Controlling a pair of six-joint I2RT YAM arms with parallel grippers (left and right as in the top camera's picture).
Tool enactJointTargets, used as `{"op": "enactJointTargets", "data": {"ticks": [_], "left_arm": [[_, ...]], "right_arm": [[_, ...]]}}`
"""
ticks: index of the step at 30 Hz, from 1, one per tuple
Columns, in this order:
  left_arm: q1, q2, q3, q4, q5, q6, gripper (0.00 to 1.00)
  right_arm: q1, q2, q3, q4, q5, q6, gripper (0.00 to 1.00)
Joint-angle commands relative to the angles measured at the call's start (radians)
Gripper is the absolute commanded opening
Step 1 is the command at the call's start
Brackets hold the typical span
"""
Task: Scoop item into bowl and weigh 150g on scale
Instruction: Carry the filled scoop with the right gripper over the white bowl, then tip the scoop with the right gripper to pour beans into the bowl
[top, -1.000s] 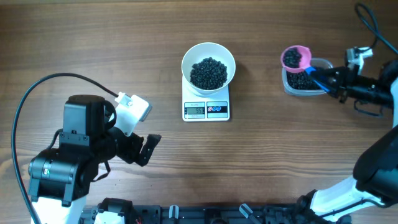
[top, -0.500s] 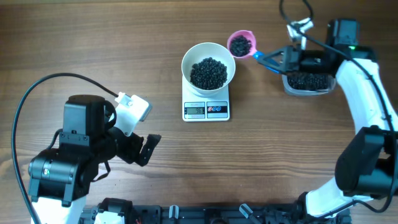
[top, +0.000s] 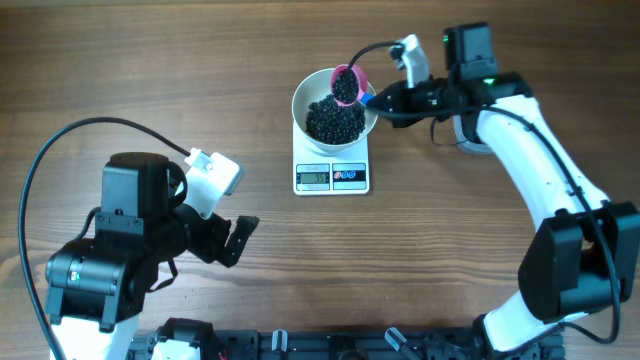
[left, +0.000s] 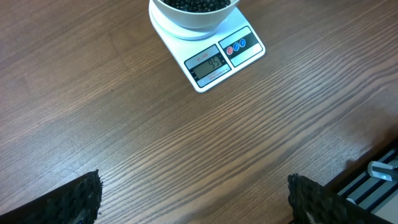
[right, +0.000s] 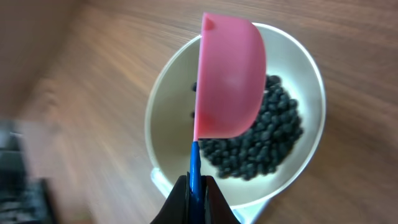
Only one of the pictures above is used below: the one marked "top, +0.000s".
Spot pink scoop with blue handle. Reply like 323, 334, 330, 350
330, 64, 375, 107

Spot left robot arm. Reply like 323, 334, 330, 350
46, 149, 259, 359

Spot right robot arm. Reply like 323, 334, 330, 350
364, 23, 639, 359

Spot white bowl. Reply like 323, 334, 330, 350
291, 68, 378, 153

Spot white digital kitchen scale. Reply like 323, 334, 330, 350
292, 125, 370, 196

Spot clear plastic bean container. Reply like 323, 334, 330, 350
453, 115, 494, 155

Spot black beans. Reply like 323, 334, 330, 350
306, 93, 365, 145

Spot black right camera cable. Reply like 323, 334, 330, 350
347, 40, 624, 346

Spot black camera cable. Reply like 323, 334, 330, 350
17, 116, 194, 360
347, 40, 624, 346

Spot black left camera cable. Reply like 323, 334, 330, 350
17, 116, 194, 360

